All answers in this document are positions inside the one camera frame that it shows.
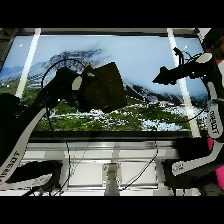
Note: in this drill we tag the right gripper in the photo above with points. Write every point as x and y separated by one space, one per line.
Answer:
165 77

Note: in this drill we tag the dark garment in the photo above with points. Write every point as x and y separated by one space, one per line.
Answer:
105 87

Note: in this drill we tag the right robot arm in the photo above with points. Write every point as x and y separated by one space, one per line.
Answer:
213 122

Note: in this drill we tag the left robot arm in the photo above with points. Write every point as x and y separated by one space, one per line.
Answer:
20 146

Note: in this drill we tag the pink garment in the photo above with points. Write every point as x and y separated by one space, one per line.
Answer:
220 173

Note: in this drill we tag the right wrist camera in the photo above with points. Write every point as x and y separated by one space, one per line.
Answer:
180 55

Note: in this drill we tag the silver frame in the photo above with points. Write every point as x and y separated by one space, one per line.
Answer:
112 174

